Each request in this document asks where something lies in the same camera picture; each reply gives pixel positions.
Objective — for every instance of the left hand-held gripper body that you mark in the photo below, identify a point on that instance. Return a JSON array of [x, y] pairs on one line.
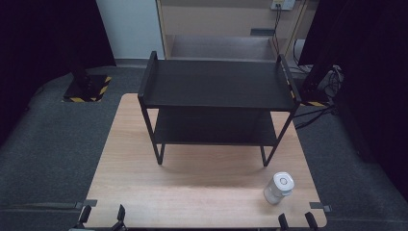
[[80, 229]]

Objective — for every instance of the white jar with lid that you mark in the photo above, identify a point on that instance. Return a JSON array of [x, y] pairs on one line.
[[277, 190]]

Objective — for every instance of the black two-tier shelf rack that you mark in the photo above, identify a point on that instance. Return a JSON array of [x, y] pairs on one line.
[[218, 83]]

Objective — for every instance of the grey tape piece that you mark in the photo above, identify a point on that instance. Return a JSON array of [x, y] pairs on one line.
[[320, 207], [86, 203]]

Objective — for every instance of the black stand with striped base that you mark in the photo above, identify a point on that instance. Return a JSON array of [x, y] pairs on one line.
[[312, 89], [86, 86]]

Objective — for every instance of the dark curtain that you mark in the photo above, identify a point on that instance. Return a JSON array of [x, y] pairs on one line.
[[372, 64], [41, 41]]

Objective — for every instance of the grey cabinet label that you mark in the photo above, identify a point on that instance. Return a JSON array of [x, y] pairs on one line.
[[262, 32]]

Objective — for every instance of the light wooden cabinet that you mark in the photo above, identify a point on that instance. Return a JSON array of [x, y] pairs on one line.
[[221, 22]]

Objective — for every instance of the white power strip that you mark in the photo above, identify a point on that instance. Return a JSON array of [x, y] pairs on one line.
[[283, 4]]

